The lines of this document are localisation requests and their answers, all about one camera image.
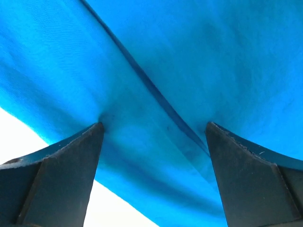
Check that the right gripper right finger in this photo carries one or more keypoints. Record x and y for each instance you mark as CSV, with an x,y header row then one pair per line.
x,y
258,187

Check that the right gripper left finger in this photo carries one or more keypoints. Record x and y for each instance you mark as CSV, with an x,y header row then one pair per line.
x,y
51,187

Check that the blue t shirt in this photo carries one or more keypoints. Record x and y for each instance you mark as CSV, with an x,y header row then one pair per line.
x,y
155,72

